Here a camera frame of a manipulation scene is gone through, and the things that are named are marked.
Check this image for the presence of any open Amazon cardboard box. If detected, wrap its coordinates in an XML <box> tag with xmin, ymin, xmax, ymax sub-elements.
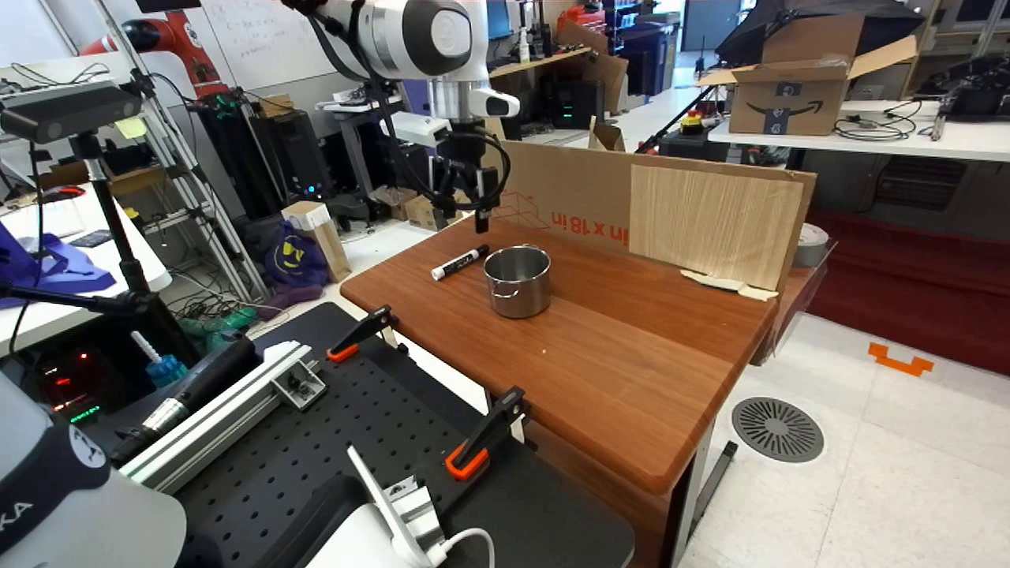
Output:
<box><xmin>697</xmin><ymin>10</ymin><xmax>921</xmax><ymax>138</ymax></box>

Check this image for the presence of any purple cloth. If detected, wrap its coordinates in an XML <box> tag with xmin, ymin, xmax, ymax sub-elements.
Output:
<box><xmin>0</xmin><ymin>220</ymin><xmax>118</xmax><ymax>313</ymax></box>

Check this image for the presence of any black handled tool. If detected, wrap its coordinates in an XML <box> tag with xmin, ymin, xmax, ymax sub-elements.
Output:
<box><xmin>140</xmin><ymin>333</ymin><xmax>264</xmax><ymax>438</ymax></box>

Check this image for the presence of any silver metal stand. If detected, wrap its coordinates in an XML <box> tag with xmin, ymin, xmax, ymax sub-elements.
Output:
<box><xmin>99</xmin><ymin>0</ymin><xmax>271</xmax><ymax>304</ymax></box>

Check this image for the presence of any black perforated breadboard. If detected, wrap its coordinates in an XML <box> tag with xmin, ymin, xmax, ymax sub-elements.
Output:
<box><xmin>80</xmin><ymin>301</ymin><xmax>639</xmax><ymax>568</ymax></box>

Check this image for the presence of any blue handled tool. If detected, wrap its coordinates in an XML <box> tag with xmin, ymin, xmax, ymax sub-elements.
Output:
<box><xmin>126</xmin><ymin>329</ymin><xmax>192</xmax><ymax>390</ymax></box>

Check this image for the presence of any black clamp with orange handle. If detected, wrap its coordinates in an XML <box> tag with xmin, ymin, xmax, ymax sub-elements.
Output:
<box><xmin>441</xmin><ymin>384</ymin><xmax>534</xmax><ymax>486</ymax></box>
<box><xmin>323</xmin><ymin>304</ymin><xmax>405</xmax><ymax>369</ymax></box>

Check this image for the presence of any grey and navy cap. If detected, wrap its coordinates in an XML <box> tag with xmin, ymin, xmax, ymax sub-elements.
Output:
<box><xmin>0</xmin><ymin>372</ymin><xmax>192</xmax><ymax>568</ymax></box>

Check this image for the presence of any black marker with white cap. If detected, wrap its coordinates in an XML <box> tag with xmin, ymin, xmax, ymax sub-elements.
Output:
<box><xmin>429</xmin><ymin>244</ymin><xmax>491</xmax><ymax>284</ymax></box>

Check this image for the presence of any white plastic bucket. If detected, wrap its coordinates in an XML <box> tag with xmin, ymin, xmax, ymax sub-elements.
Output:
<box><xmin>794</xmin><ymin>220</ymin><xmax>836</xmax><ymax>273</ymax></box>

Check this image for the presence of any brown cardboard panel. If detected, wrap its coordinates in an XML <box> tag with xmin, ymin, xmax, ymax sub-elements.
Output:
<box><xmin>502</xmin><ymin>138</ymin><xmax>819</xmax><ymax>304</ymax></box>

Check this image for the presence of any small tan cardboard box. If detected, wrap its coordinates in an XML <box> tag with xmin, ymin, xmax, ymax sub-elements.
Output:
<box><xmin>278</xmin><ymin>198</ymin><xmax>357</xmax><ymax>284</ymax></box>

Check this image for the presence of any white cable with adapter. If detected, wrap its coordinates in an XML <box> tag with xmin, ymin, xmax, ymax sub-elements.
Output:
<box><xmin>344</xmin><ymin>443</ymin><xmax>502</xmax><ymax>568</ymax></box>

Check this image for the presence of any grey camera on tripod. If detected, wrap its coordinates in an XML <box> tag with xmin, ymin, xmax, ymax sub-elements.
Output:
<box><xmin>0</xmin><ymin>79</ymin><xmax>144</xmax><ymax>145</ymax></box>

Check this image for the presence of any black tripod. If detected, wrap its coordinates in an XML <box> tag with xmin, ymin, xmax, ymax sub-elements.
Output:
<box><xmin>28</xmin><ymin>130</ymin><xmax>183</xmax><ymax>342</ymax></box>

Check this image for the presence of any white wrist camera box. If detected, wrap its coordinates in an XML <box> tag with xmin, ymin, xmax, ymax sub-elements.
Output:
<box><xmin>392</xmin><ymin>107</ymin><xmax>458</xmax><ymax>152</ymax></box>

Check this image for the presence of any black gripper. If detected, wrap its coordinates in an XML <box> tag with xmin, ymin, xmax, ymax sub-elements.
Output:
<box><xmin>429</xmin><ymin>117</ymin><xmax>506</xmax><ymax>238</ymax></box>

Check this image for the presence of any red machine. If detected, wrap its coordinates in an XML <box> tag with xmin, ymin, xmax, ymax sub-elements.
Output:
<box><xmin>82</xmin><ymin>6</ymin><xmax>234</xmax><ymax>104</ymax></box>

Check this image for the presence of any small stainless steel pot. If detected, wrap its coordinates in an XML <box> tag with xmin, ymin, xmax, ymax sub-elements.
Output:
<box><xmin>478</xmin><ymin>244</ymin><xmax>554</xmax><ymax>322</ymax></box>

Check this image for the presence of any white background table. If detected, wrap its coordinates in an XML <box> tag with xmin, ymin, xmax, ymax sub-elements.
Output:
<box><xmin>705</xmin><ymin>99</ymin><xmax>1010</xmax><ymax>167</ymax></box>

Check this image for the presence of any red carpet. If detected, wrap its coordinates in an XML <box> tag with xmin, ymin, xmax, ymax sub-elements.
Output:
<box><xmin>803</xmin><ymin>206</ymin><xmax>1010</xmax><ymax>380</ymax></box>

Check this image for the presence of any aluminium extrusion rail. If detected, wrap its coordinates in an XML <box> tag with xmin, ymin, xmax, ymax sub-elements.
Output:
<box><xmin>118</xmin><ymin>337</ymin><xmax>332</xmax><ymax>496</ymax></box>

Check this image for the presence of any orange floor marking piece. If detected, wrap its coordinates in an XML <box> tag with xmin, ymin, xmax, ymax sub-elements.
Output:
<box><xmin>866</xmin><ymin>342</ymin><xmax>938</xmax><ymax>382</ymax></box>

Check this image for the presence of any round metal floor drain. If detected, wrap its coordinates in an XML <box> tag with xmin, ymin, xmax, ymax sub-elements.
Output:
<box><xmin>730</xmin><ymin>393</ymin><xmax>830</xmax><ymax>467</ymax></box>

